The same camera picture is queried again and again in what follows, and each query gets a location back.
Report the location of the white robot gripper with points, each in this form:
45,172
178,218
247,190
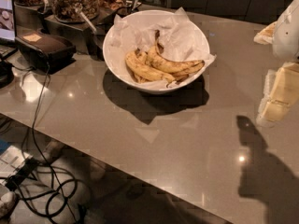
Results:
287,34

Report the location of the spotted yellow banana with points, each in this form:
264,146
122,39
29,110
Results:
156,60
144,70

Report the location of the small banana left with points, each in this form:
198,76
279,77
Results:
142,57

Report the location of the spotted yellow banana front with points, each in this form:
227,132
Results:
144,70

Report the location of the white ceramic bowl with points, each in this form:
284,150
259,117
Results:
156,51

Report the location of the white paper liner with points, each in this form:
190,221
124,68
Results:
181,39

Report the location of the black display stand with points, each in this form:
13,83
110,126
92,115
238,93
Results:
80,34

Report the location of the glass jar of nuts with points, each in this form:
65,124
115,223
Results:
67,10

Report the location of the black pouch with label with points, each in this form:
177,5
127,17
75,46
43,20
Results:
46,53

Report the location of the power adapter on floor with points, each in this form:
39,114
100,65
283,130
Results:
15,166

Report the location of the laptop with lit screen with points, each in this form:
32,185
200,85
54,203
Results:
8,30

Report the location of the white scoop handle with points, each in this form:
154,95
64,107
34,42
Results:
84,17

